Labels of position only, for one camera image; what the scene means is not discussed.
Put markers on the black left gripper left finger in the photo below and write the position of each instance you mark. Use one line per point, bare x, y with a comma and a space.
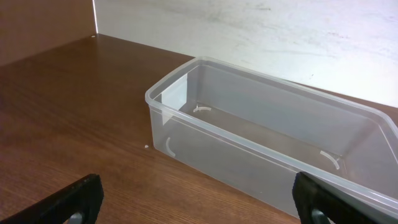
82, 197

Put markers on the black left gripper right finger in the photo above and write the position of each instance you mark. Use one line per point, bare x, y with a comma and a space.
318, 202

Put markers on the clear plastic container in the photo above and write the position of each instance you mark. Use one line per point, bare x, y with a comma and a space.
255, 132

